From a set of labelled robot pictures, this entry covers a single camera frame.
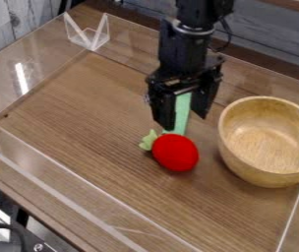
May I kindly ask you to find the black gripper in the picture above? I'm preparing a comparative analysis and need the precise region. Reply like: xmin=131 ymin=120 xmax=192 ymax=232
xmin=146 ymin=19 xmax=224 ymax=131

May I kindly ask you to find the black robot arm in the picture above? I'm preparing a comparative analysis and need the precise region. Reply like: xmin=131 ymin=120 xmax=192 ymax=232
xmin=146 ymin=0 xmax=235 ymax=135

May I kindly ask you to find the green rectangular block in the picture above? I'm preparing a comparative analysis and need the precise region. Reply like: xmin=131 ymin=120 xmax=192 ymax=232
xmin=163 ymin=93 xmax=191 ymax=135

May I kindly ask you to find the red plush strawberry toy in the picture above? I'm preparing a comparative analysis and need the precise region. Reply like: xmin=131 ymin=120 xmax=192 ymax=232
xmin=139 ymin=129 xmax=199 ymax=172

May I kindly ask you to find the wooden bowl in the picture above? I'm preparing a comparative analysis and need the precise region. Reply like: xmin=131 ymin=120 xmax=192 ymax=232
xmin=218 ymin=96 xmax=299 ymax=188

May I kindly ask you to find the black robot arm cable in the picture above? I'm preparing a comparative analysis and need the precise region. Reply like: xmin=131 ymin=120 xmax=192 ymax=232
xmin=206 ymin=16 xmax=234 ymax=53

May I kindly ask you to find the clear acrylic corner bracket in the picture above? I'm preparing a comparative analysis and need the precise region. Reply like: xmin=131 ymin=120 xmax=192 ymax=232
xmin=63 ymin=13 xmax=111 ymax=51

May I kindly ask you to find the clear acrylic tray wall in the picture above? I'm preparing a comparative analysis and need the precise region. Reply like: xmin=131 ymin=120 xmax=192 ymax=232
xmin=0 ymin=126 xmax=200 ymax=252

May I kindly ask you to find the black metal table frame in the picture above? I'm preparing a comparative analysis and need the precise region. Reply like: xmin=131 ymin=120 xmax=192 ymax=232
xmin=11 ymin=206 xmax=72 ymax=252

